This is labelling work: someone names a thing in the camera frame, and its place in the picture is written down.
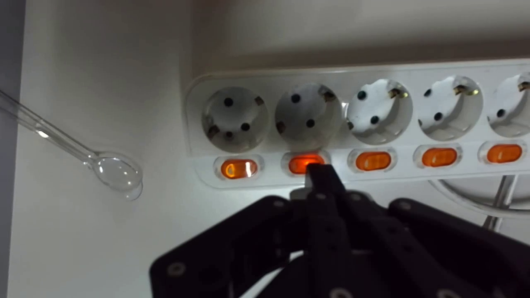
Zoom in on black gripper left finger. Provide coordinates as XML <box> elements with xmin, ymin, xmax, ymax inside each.
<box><xmin>149</xmin><ymin>164</ymin><xmax>349</xmax><ymax>298</ymax></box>

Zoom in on white multi-socket power strip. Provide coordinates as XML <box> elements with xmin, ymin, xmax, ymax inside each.
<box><xmin>183</xmin><ymin>59</ymin><xmax>530</xmax><ymax>189</ymax></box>

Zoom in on white power strip cable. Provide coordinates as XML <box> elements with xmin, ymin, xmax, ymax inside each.
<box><xmin>428</xmin><ymin>174</ymin><xmax>530</xmax><ymax>230</ymax></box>

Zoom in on clear plastic spoon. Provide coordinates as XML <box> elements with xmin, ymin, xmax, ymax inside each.
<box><xmin>0</xmin><ymin>91</ymin><xmax>144</xmax><ymax>200</ymax></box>

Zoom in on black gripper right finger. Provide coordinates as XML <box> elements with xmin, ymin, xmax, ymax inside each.
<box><xmin>342</xmin><ymin>192</ymin><xmax>530</xmax><ymax>298</ymax></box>

